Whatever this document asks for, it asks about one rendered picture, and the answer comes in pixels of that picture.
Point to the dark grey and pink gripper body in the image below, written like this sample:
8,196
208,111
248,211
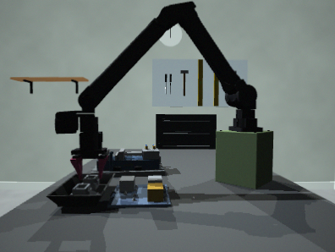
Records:
89,147

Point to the yellow block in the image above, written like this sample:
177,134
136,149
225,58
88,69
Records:
155,192

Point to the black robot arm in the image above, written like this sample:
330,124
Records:
237,93

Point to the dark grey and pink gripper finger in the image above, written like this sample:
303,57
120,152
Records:
77,167
101,165

